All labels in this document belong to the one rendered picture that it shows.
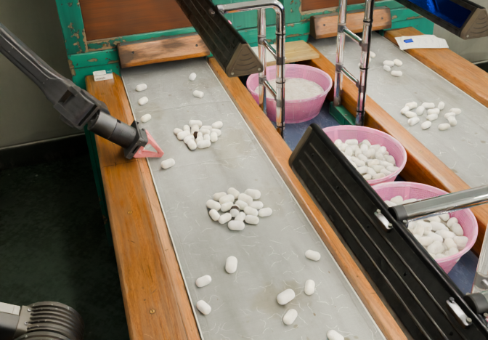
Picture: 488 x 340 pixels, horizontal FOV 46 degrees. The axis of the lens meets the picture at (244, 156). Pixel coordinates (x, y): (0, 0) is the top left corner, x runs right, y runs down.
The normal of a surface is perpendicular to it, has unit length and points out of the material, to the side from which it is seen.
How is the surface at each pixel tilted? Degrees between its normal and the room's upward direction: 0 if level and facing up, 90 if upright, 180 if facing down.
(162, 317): 0
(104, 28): 90
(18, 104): 90
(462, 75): 0
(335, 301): 0
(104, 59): 90
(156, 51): 67
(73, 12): 90
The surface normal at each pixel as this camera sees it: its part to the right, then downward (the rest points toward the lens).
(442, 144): -0.04, -0.84
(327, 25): 0.25, 0.13
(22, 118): 0.31, 0.50
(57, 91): -0.03, 0.08
